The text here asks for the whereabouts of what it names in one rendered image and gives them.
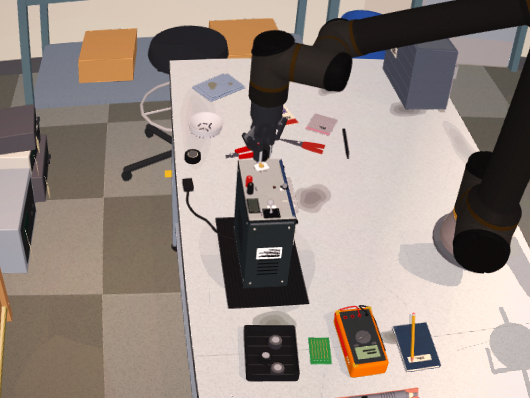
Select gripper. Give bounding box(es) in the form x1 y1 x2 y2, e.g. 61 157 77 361
241 100 289 163

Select dark bench power supply body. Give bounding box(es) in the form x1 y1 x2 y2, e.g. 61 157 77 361
233 158 300 289

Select blue grey shelf bench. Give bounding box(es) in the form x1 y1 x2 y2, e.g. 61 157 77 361
15 0 310 110

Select black knob tray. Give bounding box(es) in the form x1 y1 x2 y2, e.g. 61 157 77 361
242 324 301 383

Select pink pad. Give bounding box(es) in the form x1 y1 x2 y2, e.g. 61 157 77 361
305 113 339 136

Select white smoke detector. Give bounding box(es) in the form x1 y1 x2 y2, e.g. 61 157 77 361
187 111 224 140

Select grey blue stained pad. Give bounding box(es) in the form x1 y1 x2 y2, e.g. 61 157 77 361
191 73 247 103

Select brown cardboard box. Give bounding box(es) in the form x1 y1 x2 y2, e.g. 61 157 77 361
208 17 279 60
77 27 139 84

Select black round stool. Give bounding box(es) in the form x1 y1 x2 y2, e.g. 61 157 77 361
121 25 230 183

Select blue round seat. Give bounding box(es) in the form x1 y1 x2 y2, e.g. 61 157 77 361
340 9 385 23

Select black ribbed mat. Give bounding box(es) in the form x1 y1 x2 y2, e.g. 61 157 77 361
215 216 311 310

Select grey blue drawer cabinet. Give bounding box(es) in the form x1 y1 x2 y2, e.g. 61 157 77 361
382 38 460 111

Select green circuit board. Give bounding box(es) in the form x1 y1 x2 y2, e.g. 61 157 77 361
307 336 334 366

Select orange multimeter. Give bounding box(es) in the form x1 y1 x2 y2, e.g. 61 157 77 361
333 304 390 379

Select grey instrument stack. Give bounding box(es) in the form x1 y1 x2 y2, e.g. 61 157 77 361
0 104 53 275

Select navy blue notebook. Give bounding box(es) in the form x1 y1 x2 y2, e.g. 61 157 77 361
391 322 443 372

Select red booklet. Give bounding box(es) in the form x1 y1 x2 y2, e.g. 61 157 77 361
338 386 420 398

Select wooden furniture edge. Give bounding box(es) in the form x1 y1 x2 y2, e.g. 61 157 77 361
0 268 14 398

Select red handled cutters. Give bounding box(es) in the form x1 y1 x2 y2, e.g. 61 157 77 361
224 146 256 161

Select red handled pliers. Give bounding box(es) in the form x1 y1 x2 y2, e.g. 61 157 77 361
276 137 327 156

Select black power cable with plug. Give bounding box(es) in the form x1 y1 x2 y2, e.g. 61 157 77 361
181 177 221 238

